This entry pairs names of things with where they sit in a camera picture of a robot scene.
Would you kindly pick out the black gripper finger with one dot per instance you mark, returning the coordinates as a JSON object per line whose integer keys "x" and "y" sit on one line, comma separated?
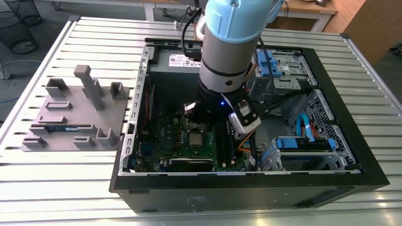
{"x": 188, "y": 109}

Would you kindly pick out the silver CPU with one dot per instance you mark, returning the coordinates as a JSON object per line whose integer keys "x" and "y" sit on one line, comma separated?
{"x": 196, "y": 139}

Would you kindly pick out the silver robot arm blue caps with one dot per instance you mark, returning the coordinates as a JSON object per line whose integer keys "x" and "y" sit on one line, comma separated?
{"x": 226, "y": 58}

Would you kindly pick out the CPU socket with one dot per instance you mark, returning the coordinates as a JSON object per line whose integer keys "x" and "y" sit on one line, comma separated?
{"x": 196, "y": 146}

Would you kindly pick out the green motherboard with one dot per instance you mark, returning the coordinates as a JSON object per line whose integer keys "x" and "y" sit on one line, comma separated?
{"x": 170, "y": 141}

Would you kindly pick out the grey power supply unit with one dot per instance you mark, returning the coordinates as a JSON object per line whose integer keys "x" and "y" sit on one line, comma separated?
{"x": 163, "y": 61}

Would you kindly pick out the black graphics card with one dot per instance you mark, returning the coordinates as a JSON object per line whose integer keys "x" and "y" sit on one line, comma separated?
{"x": 190, "y": 164}

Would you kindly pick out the blue plastic drive latch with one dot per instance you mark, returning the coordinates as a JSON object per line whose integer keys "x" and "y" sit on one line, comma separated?
{"x": 272, "y": 60}
{"x": 275, "y": 71}

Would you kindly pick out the empty light blue carrier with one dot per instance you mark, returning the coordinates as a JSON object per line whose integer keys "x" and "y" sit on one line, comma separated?
{"x": 263, "y": 157}

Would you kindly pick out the grey metal drive cage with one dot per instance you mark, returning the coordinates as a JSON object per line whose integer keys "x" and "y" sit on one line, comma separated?
{"x": 288, "y": 83}

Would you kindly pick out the hard disk in blue carrier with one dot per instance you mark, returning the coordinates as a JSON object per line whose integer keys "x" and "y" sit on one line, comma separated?
{"x": 287, "y": 143}

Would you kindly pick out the grey parts rack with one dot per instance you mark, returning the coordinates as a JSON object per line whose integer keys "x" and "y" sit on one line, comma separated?
{"x": 77, "y": 120}

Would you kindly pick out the black PC case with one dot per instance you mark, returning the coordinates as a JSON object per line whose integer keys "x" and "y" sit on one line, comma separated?
{"x": 251, "y": 188}

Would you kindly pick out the RAM stick with blue label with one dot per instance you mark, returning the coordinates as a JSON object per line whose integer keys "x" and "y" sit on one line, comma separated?
{"x": 71, "y": 129}

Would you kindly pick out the perforated metal disk bay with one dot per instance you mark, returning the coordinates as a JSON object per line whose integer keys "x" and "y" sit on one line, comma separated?
{"x": 340, "y": 160}

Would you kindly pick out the wooden cabinet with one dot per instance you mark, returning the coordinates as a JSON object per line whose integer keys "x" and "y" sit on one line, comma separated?
{"x": 373, "y": 28}

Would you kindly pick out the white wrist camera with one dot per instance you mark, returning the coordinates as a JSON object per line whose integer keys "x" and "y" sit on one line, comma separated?
{"x": 242, "y": 127}

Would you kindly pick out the wooden desk white frame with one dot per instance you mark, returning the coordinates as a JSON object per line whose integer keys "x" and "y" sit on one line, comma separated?
{"x": 314, "y": 10}

